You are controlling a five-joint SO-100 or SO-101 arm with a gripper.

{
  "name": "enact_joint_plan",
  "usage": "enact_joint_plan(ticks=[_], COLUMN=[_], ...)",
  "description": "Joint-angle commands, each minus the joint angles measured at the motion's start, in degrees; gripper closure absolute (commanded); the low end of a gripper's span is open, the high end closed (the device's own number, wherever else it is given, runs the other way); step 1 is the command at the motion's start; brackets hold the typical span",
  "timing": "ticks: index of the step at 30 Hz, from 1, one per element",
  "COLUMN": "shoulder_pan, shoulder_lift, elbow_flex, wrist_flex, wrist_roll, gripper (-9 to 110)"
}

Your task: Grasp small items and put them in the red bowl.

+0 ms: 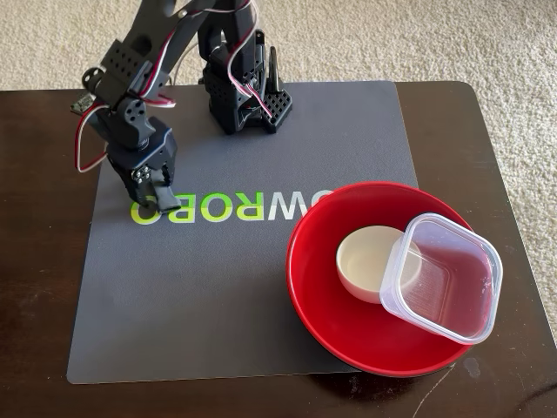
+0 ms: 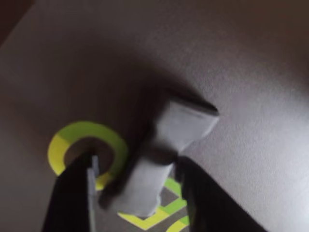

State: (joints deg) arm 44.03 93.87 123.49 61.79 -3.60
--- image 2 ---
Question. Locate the grey mat with WOWROBO print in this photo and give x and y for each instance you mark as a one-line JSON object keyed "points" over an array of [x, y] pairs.
{"points": [[241, 72]]}

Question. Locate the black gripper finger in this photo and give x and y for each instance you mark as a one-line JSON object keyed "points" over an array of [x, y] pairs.
{"points": [[212, 210], [70, 200]]}

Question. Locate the small black slotted block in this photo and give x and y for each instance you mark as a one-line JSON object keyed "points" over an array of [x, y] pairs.
{"points": [[188, 125]]}

